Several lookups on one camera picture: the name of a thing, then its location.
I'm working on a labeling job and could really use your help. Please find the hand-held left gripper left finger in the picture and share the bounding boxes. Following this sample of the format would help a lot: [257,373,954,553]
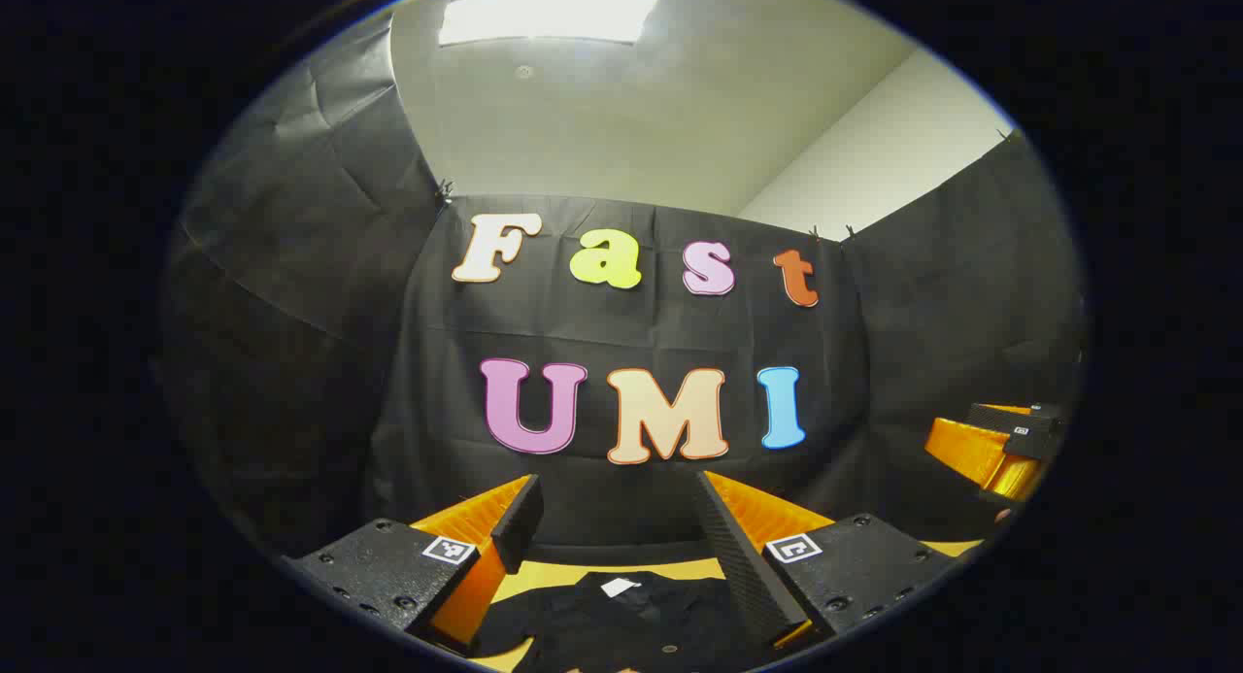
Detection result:
[282,474,545,655]

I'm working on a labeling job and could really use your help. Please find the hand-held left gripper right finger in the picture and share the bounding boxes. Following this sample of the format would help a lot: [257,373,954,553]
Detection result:
[694,471,957,650]

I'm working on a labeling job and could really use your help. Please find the black shirt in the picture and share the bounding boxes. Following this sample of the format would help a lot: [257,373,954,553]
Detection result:
[471,570,778,673]

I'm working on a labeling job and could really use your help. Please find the black backdrop cloth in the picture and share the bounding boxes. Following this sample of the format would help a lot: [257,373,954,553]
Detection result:
[160,13,1086,569]

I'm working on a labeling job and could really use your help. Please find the rectangular ceiling light panel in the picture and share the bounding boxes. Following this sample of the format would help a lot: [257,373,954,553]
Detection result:
[437,0,661,48]

